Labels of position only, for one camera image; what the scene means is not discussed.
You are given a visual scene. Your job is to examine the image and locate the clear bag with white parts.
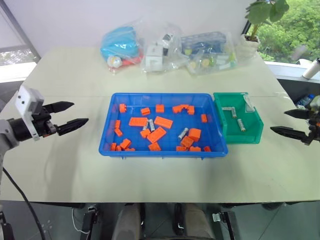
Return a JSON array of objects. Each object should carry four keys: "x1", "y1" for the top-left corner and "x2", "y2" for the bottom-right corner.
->
[{"x1": 140, "y1": 21, "x2": 189, "y2": 75}]

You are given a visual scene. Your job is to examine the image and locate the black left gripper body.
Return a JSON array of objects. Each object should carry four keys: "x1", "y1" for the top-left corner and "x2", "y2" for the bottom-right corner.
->
[{"x1": 31, "y1": 105, "x2": 60, "y2": 139}]

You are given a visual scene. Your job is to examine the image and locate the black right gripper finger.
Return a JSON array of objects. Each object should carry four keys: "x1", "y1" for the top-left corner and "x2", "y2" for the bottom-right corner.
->
[
  {"x1": 270, "y1": 126, "x2": 311, "y2": 146},
  {"x1": 283, "y1": 108, "x2": 311, "y2": 120}
]

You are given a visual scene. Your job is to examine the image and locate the clear bag with blue rack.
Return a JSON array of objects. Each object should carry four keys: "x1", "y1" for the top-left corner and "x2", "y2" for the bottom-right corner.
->
[{"x1": 179, "y1": 30, "x2": 241, "y2": 76}]

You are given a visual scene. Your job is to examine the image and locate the plastic water bottles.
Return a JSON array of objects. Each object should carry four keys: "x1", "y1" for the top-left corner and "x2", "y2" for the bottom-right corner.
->
[{"x1": 296, "y1": 93, "x2": 316, "y2": 106}]

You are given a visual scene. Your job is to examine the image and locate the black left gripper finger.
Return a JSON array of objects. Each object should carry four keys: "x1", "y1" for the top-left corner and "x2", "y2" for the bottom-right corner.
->
[
  {"x1": 42, "y1": 100, "x2": 75, "y2": 115},
  {"x1": 56, "y1": 117, "x2": 90, "y2": 137}
]

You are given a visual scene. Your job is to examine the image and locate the blue plastic tray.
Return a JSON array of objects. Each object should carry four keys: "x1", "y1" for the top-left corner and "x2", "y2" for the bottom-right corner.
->
[{"x1": 98, "y1": 92, "x2": 229, "y2": 161}]

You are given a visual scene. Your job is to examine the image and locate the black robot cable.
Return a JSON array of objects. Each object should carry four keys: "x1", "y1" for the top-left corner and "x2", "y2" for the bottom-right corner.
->
[{"x1": 1, "y1": 167, "x2": 49, "y2": 240}]

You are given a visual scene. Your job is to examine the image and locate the clear bag with blue contents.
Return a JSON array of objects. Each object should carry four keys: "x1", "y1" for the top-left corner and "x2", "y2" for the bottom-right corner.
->
[{"x1": 99, "y1": 19, "x2": 145, "y2": 75}]

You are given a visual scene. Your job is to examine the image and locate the clear label holder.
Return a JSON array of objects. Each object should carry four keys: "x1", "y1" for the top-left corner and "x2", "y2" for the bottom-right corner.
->
[{"x1": 241, "y1": 93, "x2": 256, "y2": 114}]

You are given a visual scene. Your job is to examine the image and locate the thick orange block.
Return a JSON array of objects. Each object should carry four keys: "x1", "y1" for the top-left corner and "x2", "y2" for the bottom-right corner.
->
[
  {"x1": 180, "y1": 135, "x2": 195, "y2": 148},
  {"x1": 187, "y1": 127, "x2": 202, "y2": 142}
]

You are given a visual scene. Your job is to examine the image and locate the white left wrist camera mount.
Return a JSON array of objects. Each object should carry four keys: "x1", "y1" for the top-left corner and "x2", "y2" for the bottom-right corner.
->
[{"x1": 15, "y1": 85, "x2": 45, "y2": 141}]

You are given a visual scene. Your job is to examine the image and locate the white cylinder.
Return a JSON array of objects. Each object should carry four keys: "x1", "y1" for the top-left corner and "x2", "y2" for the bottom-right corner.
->
[{"x1": 301, "y1": 57, "x2": 320, "y2": 80}]

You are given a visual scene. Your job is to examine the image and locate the orange arch block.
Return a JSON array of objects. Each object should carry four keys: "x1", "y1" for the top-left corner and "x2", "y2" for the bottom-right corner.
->
[{"x1": 172, "y1": 104, "x2": 196, "y2": 116}]

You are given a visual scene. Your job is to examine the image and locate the thin white cable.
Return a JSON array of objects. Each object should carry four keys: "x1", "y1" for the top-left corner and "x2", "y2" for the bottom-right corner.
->
[{"x1": 71, "y1": 206, "x2": 90, "y2": 235}]

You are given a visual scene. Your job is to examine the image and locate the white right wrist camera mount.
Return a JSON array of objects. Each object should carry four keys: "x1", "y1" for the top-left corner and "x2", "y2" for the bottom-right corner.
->
[{"x1": 309, "y1": 94, "x2": 320, "y2": 111}]

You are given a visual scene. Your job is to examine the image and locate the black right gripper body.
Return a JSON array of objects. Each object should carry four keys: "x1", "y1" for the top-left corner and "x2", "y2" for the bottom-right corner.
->
[{"x1": 306, "y1": 109, "x2": 320, "y2": 146}]

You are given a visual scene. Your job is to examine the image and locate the long flat orange block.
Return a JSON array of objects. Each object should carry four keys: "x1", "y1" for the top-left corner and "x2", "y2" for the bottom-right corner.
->
[
  {"x1": 153, "y1": 115, "x2": 174, "y2": 130},
  {"x1": 128, "y1": 116, "x2": 149, "y2": 128},
  {"x1": 146, "y1": 126, "x2": 167, "y2": 144}
]

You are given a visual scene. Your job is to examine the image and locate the black table bracket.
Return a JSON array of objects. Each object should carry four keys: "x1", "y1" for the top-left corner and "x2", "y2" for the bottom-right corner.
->
[
  {"x1": 211, "y1": 210, "x2": 237, "y2": 240},
  {"x1": 79, "y1": 204, "x2": 98, "y2": 240}
]

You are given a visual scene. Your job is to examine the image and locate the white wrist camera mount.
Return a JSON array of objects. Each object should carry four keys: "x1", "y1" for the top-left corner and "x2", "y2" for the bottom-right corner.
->
[
  {"x1": 15, "y1": 85, "x2": 45, "y2": 141},
  {"x1": 309, "y1": 94, "x2": 320, "y2": 111}
]

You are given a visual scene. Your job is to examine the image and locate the green plant in white pot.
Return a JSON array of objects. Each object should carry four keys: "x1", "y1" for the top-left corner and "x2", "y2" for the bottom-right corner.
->
[{"x1": 239, "y1": 0, "x2": 291, "y2": 66}]

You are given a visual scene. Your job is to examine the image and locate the green plastic bin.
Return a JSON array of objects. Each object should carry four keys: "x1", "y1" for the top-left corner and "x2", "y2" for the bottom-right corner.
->
[{"x1": 212, "y1": 91, "x2": 265, "y2": 146}]

